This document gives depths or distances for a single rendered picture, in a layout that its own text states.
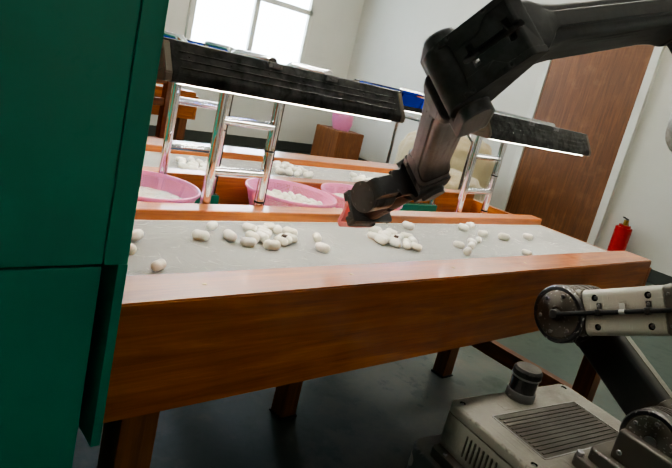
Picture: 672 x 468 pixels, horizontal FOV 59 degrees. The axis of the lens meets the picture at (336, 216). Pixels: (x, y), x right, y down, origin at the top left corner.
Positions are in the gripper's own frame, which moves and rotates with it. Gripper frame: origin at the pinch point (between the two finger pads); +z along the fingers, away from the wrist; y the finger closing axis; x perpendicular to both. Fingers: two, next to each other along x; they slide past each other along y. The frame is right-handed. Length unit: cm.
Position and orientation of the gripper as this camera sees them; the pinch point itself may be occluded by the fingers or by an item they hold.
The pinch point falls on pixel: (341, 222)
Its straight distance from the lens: 123.2
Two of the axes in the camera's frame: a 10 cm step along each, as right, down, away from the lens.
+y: -7.6, -0.1, -6.4
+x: 2.2, 9.4, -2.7
